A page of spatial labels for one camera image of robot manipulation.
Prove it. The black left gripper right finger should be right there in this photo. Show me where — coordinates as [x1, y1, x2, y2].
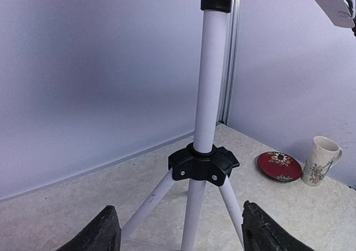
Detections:
[241, 200, 313, 251]

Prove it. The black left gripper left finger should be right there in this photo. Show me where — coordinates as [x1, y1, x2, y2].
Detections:
[58, 205, 121, 251]

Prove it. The white perforated music stand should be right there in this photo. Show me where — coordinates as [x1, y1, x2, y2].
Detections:
[121, 0, 356, 251]

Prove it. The red floral saucer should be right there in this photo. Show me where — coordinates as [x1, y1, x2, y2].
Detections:
[256, 151, 302, 183]

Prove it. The white patterned mug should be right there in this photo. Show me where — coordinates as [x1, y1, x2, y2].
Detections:
[301, 136, 343, 186]

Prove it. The right aluminium frame post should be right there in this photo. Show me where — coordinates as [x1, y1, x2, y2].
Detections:
[217, 0, 241, 125]

